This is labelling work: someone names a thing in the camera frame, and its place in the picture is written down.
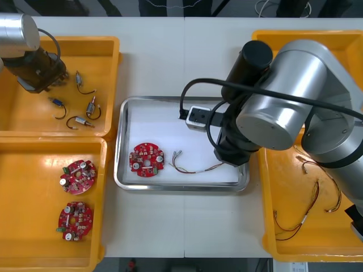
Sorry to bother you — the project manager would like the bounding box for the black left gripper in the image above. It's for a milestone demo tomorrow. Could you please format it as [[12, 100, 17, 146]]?
[[33, 52, 70, 92]]

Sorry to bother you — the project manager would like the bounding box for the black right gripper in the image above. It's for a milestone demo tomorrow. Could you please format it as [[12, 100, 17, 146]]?
[[214, 142, 252, 168]]

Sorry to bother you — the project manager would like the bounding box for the thin multicolour wire harness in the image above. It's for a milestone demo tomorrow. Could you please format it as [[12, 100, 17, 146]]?
[[168, 150, 228, 175]]

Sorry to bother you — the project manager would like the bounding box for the steel tray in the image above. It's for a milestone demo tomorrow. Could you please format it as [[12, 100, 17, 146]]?
[[113, 96, 251, 193]]

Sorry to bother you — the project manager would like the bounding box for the blue label solenoid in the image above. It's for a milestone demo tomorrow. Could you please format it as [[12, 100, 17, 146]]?
[[47, 96, 67, 120]]

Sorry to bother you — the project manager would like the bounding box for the yellow-orange plastic bin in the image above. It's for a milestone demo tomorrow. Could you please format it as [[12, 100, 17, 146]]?
[[257, 132, 363, 264], [0, 137, 109, 269], [0, 36, 120, 137], [251, 29, 363, 134]]

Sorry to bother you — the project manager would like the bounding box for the white sheet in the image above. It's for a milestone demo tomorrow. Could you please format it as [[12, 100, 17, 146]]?
[[126, 99, 242, 184]]

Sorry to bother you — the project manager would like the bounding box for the round red circuit board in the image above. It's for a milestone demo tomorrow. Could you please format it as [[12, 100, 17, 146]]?
[[58, 159, 98, 196], [129, 142, 166, 178], [56, 201, 94, 242]]

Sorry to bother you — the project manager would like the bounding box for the metal solenoid with black cable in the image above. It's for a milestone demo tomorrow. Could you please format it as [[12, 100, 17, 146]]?
[[74, 70, 98, 95], [86, 96, 103, 120], [66, 115, 95, 130]]

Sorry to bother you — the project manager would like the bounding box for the white cable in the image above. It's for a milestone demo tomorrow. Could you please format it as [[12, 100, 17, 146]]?
[[254, 0, 285, 18]]

